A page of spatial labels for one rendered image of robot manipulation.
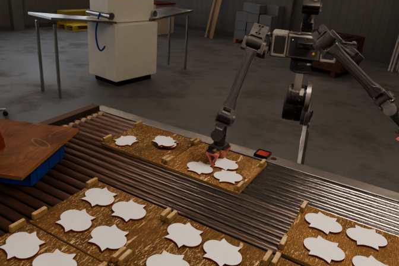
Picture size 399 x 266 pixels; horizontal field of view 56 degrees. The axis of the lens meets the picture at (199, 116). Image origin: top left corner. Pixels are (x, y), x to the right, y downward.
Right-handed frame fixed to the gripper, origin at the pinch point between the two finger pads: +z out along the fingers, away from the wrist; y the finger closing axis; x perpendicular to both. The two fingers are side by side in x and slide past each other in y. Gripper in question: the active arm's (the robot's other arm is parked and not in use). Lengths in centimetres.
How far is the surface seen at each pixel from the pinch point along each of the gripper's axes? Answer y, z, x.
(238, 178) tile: -7.9, 0.8, -16.3
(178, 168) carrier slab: -16.1, 2.4, 12.4
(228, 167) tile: -1.9, 0.6, -7.5
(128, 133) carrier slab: 0, 2, 58
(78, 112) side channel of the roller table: 1, 1, 102
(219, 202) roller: -26.3, 4.7, -16.3
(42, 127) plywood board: -40, -6, 81
